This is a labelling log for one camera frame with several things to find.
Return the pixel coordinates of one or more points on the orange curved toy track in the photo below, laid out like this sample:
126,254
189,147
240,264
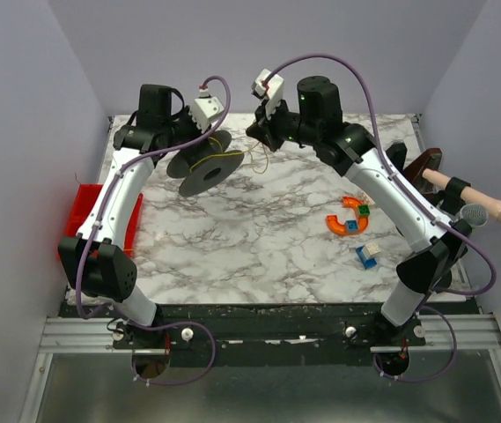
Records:
348,227

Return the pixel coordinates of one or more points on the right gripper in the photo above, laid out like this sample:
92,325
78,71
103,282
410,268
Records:
271,128

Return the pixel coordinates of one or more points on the grey microphone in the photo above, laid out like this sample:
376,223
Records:
474,214

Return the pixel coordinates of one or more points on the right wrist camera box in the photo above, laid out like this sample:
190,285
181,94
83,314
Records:
270,93

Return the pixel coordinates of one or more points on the green toy cube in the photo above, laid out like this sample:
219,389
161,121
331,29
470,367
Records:
363,211

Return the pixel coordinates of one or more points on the blue white toy block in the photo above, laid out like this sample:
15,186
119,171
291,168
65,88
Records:
367,254

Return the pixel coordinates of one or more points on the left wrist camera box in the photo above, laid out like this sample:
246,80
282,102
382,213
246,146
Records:
205,111

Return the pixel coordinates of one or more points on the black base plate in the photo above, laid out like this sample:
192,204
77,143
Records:
268,335

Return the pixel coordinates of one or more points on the beige handle with black clamp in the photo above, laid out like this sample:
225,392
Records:
468,194

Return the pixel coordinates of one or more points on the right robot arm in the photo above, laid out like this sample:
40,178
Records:
349,148

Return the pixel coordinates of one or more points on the black cable spool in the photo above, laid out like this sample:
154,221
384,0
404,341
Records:
205,165

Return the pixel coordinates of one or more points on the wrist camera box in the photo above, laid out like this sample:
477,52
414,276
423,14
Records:
205,111
270,93

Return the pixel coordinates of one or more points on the black triangular stand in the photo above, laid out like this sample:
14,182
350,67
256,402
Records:
397,153

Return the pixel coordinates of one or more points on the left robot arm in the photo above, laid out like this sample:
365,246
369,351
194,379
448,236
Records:
94,259

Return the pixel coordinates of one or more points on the aluminium rail frame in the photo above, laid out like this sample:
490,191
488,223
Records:
454,377

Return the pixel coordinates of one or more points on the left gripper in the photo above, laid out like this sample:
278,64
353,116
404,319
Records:
193,130

